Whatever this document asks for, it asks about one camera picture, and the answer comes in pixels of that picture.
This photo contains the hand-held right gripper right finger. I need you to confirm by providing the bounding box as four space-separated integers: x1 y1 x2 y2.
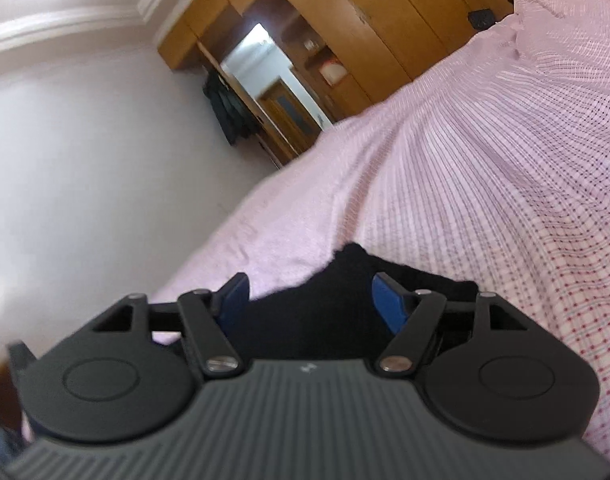
371 271 530 378

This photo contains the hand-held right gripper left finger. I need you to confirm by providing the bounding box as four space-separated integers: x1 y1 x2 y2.
88 272 251 376

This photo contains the black sweater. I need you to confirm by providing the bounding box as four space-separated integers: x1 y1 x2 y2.
249 242 480 361

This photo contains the wooden bedroom door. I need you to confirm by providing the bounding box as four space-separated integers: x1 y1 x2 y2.
197 42 288 168

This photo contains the bed with pink checked sheet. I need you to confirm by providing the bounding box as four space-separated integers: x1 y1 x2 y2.
150 0 610 466

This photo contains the dark hanging jacket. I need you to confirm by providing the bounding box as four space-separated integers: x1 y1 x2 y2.
202 70 258 147

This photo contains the wooden hallway door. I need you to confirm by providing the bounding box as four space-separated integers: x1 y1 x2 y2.
260 80 322 156

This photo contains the white round box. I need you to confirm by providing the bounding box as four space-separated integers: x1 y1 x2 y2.
319 60 349 85

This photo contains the wooden wardrobe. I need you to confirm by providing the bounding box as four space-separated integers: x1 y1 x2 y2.
157 0 516 168

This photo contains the small black bag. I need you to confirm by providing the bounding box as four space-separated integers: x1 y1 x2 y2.
467 7 496 31

